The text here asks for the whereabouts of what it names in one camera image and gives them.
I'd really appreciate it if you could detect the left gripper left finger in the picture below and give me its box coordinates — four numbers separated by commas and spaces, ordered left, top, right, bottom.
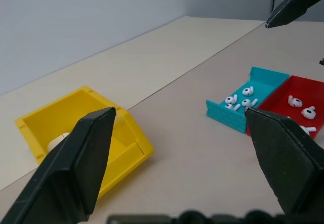
0, 106, 117, 224

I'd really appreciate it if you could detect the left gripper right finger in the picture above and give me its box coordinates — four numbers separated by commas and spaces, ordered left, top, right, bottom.
245, 107, 324, 216

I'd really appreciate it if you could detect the yellow plastic tray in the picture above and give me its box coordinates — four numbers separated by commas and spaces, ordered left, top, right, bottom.
14, 85, 155, 200

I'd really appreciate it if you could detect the red plastic tray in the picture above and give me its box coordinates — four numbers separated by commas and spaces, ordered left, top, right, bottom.
246, 75, 324, 141

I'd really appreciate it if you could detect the blue brick-pattern tray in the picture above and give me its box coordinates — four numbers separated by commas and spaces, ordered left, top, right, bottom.
205, 66, 291, 135

